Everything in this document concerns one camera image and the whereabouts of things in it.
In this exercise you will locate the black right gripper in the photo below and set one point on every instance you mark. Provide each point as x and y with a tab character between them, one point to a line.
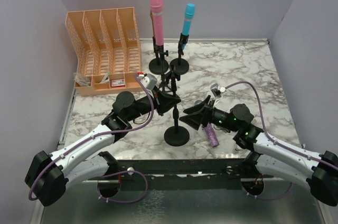
206	115

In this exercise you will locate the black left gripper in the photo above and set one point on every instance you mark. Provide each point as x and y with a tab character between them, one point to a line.
159	104

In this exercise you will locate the black mic stand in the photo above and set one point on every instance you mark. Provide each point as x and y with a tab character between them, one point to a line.
180	65
175	135
157	66

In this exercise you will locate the purple glitter microphone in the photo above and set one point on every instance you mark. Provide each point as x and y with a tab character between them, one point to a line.
211	135

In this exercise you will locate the black mini tripod stand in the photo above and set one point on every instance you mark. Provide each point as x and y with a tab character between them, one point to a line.
163	84

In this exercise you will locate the gold microphone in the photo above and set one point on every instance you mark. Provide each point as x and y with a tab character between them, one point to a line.
151	16

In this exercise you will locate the blue microphone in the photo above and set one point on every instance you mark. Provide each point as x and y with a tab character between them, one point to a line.
188	16

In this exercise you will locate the pink microphone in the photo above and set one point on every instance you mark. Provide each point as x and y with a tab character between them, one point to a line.
157	11

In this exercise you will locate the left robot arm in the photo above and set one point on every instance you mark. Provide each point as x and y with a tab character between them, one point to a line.
49	175

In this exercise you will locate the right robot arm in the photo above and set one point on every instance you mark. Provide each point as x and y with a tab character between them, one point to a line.
314	171

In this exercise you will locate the red white small card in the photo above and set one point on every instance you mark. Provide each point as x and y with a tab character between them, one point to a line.
115	83

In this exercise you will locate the green capped tube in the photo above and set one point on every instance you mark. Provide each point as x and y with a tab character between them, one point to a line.
107	74

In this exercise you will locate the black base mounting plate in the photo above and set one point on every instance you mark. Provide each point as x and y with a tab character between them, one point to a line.
193	174

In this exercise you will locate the orange plastic file organizer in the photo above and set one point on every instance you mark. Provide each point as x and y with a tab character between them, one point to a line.
106	40

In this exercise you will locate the clear plastic bag of parts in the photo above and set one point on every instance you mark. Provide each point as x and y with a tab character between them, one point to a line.
81	79

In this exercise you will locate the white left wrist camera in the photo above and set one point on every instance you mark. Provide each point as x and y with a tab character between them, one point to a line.
148	80

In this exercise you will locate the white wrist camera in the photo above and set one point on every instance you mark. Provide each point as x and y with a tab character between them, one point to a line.
148	80
217	92

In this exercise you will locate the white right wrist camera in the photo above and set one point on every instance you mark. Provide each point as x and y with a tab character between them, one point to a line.
217	92

